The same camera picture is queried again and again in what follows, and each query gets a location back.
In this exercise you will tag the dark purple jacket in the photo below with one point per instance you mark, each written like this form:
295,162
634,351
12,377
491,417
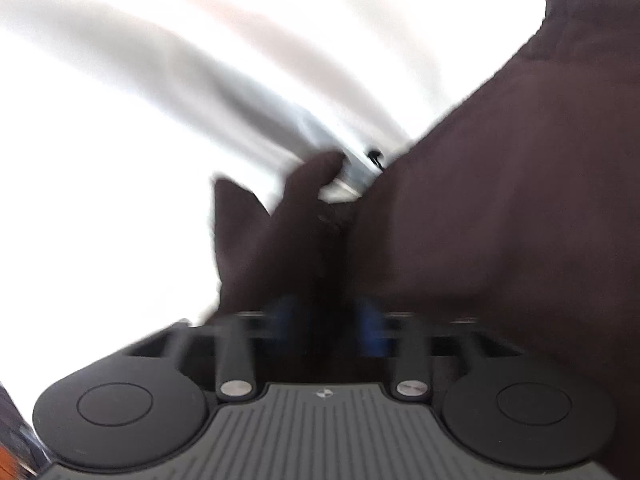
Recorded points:
475,210

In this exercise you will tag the small black clip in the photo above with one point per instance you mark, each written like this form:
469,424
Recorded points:
376,157

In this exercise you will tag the white curtain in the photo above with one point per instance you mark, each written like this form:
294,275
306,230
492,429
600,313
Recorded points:
150,70

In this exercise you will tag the grey metal rail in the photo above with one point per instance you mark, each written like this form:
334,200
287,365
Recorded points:
330,160

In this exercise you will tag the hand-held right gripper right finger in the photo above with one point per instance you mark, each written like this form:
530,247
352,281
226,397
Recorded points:
369,327

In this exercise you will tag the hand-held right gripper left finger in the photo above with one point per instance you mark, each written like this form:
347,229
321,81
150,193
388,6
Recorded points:
282,322

